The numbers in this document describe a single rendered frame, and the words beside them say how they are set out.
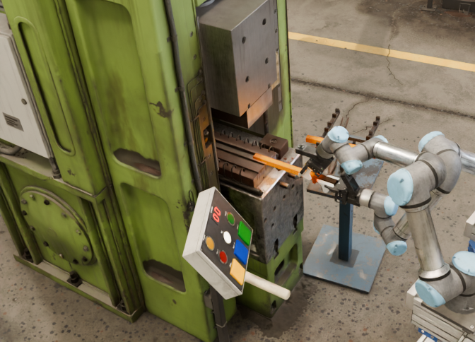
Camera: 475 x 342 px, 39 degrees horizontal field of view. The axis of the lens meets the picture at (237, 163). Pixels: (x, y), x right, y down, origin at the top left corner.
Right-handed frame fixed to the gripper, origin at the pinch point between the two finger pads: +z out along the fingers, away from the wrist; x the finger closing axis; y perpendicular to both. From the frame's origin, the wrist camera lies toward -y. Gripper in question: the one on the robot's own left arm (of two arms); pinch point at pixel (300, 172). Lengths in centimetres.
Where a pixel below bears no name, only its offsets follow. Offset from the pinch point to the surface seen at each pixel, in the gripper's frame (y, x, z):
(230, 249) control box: -2, -57, -5
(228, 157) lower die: -29.9, -5.7, 18.5
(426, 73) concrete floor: 28, 240, 101
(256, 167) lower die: -16.6, -5.5, 10.9
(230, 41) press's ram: -52, -17, -53
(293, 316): 47, -7, 89
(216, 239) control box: -9, -61, -11
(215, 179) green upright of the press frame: -27.5, -21.1, 16.5
